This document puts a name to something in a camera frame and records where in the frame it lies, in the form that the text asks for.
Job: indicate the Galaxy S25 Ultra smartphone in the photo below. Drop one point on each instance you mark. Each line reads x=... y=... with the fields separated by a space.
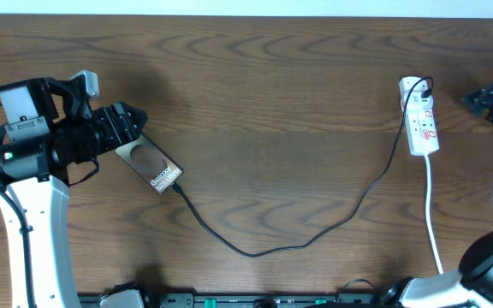
x=151 y=163

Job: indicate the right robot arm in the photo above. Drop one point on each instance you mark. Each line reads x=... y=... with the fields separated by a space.
x=471 y=284

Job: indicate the white power strip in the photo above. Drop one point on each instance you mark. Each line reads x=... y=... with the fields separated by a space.
x=416 y=104

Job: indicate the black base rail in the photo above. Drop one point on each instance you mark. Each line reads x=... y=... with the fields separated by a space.
x=189 y=300

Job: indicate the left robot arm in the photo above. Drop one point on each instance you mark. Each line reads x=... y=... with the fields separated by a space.
x=51 y=124

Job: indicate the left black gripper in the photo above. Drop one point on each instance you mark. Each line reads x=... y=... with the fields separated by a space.
x=107 y=116

